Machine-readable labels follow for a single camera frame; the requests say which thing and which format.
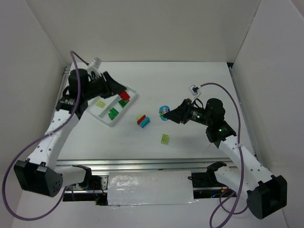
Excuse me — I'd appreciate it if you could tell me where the red lego brick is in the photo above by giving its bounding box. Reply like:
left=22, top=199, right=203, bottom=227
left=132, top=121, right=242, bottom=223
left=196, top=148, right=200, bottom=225
left=118, top=91, right=130, bottom=101

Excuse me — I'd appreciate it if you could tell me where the blue patterned round lego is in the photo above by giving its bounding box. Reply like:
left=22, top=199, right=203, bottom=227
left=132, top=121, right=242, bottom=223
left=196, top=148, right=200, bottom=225
left=159, top=105, right=170, bottom=121

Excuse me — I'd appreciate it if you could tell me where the pale yellow lego brick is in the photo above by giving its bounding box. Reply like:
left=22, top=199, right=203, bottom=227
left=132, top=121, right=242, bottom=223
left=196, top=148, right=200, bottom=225
left=95, top=101, right=105, bottom=108

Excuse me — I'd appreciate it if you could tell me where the small dark green lego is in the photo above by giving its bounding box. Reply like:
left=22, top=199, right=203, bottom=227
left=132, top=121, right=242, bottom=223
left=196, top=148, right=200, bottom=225
left=118, top=99, right=130, bottom=108

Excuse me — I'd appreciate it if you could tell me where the green lego plate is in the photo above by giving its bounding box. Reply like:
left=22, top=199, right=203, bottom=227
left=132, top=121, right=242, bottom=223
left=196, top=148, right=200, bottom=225
left=110, top=108, right=119, bottom=115

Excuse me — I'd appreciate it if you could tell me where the yellow green lego brick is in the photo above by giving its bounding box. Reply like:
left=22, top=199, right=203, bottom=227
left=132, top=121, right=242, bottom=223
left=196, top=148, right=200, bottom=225
left=161, top=134, right=169, bottom=144

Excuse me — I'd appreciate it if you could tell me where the dark green lego brick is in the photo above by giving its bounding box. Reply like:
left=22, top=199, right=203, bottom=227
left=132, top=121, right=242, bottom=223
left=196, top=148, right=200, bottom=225
left=108, top=113, right=116, bottom=120

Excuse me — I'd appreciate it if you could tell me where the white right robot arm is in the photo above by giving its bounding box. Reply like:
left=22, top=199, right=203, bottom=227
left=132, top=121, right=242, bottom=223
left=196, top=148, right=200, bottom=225
left=163, top=98, right=287, bottom=219

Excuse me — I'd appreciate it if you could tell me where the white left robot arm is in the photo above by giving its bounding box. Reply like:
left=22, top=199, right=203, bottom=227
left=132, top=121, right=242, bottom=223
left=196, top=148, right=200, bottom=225
left=14, top=69, right=126, bottom=197

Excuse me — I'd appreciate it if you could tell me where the white divided sorting tray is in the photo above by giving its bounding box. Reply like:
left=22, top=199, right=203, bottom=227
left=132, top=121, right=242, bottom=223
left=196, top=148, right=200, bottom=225
left=80, top=69, right=138, bottom=128

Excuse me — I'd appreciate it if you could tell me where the yellow red blue lego stack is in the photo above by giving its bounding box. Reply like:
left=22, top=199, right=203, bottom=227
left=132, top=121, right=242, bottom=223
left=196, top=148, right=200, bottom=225
left=137, top=114, right=150, bottom=128

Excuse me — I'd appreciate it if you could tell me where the silver foil tape sheet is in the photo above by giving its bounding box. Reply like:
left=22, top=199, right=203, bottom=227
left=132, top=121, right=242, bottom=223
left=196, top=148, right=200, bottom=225
left=107, top=171, right=194, bottom=206

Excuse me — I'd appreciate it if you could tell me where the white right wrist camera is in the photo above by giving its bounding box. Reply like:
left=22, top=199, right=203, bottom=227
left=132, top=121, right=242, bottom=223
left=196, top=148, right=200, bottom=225
left=189, top=85, right=201, bottom=102

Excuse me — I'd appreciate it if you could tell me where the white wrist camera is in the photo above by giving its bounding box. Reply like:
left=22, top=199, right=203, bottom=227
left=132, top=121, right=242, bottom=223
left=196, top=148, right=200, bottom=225
left=189, top=85, right=201, bottom=102
left=87, top=57, right=102, bottom=72

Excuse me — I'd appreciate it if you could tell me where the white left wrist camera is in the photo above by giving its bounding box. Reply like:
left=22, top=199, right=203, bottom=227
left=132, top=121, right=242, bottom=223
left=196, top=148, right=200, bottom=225
left=87, top=57, right=102, bottom=72

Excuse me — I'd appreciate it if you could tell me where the aluminium front rail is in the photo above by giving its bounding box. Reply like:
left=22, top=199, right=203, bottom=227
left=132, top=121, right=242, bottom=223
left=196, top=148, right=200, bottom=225
left=57, top=158, right=235, bottom=171

